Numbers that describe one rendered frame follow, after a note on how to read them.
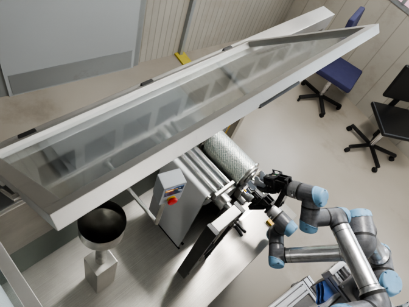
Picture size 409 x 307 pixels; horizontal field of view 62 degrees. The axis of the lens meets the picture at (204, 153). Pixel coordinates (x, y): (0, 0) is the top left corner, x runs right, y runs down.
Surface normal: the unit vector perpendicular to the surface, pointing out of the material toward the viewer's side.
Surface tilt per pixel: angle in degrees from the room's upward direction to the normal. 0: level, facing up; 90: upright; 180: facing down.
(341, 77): 0
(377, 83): 90
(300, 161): 0
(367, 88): 90
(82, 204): 48
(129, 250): 0
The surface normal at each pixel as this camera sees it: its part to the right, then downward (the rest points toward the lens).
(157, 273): 0.25, -0.56
